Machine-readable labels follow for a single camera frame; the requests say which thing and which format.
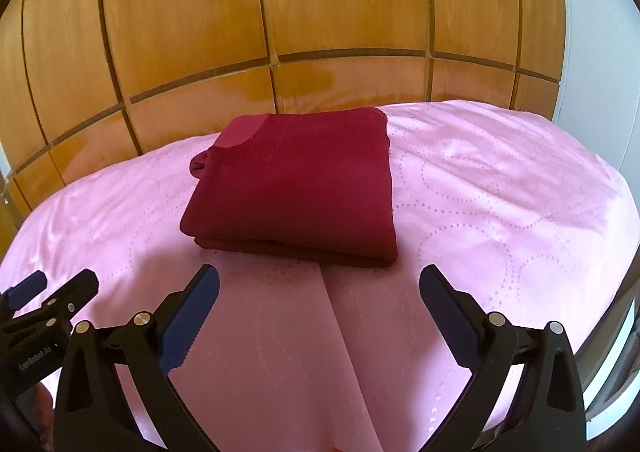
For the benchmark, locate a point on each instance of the wooden panelled wardrobe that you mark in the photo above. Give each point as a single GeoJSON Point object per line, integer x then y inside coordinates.
{"type": "Point", "coordinates": [250, 6]}

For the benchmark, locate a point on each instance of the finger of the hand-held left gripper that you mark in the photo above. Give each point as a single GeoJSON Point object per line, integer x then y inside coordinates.
{"type": "Point", "coordinates": [25, 289]}
{"type": "Point", "coordinates": [75, 292]}

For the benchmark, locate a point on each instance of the pink patterned bedsheet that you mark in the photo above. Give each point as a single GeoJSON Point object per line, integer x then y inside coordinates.
{"type": "Point", "coordinates": [500, 212]}

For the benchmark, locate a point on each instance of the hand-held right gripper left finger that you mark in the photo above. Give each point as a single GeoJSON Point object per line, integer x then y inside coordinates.
{"type": "Point", "coordinates": [192, 317]}

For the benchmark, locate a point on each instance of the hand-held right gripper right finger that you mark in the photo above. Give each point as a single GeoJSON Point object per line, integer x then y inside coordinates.
{"type": "Point", "coordinates": [450, 317]}

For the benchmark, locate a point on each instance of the maroon knit garment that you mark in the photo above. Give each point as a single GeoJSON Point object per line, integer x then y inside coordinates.
{"type": "Point", "coordinates": [295, 187]}

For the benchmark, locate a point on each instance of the white mattress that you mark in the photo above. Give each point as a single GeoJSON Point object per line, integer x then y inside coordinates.
{"type": "Point", "coordinates": [607, 357]}

